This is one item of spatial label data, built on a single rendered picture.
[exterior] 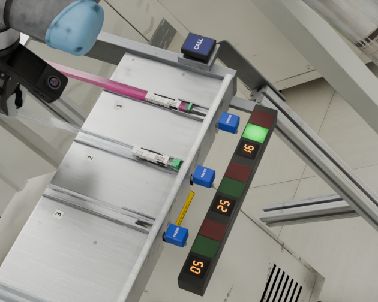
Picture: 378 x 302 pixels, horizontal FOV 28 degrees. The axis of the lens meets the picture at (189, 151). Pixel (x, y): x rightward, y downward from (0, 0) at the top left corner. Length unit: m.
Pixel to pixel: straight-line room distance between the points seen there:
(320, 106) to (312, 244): 0.57
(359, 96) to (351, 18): 0.96
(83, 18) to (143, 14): 2.83
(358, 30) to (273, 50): 1.71
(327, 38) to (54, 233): 0.73
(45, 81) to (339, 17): 0.55
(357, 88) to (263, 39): 0.81
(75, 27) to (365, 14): 0.40
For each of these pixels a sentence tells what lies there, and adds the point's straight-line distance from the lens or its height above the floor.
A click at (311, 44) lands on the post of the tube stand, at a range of 1.58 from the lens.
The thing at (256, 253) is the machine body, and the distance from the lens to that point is 1.70.
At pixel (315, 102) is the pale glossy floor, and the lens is 2.50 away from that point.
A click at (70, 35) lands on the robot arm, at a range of 0.97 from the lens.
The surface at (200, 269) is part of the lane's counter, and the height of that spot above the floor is 0.65.
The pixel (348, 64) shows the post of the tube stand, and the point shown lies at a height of 0.44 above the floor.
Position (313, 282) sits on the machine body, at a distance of 1.83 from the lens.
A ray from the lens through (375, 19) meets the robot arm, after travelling 0.71.
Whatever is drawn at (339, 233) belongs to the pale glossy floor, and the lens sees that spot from 2.02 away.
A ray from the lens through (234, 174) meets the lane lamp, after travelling 1.20.
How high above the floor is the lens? 1.25
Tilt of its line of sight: 26 degrees down
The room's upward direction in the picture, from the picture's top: 49 degrees counter-clockwise
